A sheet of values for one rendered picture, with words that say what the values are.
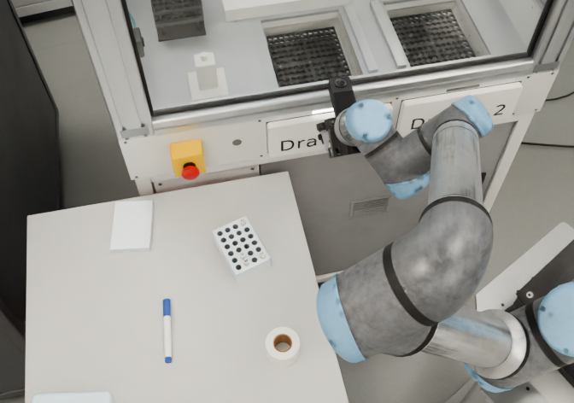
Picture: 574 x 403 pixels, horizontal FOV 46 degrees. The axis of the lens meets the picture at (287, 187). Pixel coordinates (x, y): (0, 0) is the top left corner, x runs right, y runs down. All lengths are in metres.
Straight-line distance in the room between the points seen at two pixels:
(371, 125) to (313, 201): 0.69
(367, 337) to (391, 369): 1.36
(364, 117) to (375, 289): 0.41
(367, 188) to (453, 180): 0.90
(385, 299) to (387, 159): 0.41
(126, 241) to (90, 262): 0.09
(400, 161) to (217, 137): 0.49
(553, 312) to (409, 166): 0.33
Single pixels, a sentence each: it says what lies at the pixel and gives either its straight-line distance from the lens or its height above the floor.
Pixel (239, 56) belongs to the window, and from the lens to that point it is 1.36.
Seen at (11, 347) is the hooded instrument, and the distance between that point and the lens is 1.93.
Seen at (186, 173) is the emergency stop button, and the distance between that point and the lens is 1.48.
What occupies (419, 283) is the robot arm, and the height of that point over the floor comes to 1.36.
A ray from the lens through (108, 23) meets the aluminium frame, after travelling 1.26.
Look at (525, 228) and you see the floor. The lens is 2.57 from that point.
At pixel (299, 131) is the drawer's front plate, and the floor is 0.90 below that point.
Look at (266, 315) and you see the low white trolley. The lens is 1.44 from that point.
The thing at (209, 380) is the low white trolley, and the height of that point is 0.76.
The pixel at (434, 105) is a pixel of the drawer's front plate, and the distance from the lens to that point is 1.59.
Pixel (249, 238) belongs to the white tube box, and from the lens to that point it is 1.50.
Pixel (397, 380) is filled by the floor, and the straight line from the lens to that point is 2.21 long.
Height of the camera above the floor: 2.07
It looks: 55 degrees down
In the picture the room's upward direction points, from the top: straight up
